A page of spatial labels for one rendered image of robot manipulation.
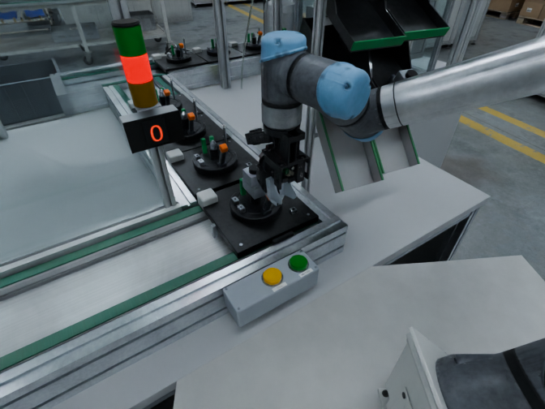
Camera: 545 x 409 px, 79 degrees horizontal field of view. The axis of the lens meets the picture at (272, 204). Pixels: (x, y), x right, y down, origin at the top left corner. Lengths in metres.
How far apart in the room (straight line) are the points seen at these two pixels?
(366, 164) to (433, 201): 0.31
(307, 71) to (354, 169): 0.48
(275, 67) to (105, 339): 0.57
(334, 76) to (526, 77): 0.26
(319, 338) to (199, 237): 0.39
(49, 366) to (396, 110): 0.74
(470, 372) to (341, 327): 0.33
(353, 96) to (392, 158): 0.57
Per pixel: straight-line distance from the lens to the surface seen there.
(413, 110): 0.60
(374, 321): 0.83
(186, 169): 1.07
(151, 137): 0.78
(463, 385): 0.54
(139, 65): 0.73
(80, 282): 0.90
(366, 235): 1.00
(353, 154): 0.97
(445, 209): 1.18
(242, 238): 0.81
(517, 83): 0.59
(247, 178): 0.82
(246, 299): 0.71
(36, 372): 0.76
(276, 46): 0.56
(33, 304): 0.92
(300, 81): 0.53
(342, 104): 0.50
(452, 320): 0.90
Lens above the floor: 1.55
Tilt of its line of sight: 40 degrees down
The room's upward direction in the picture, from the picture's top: straight up
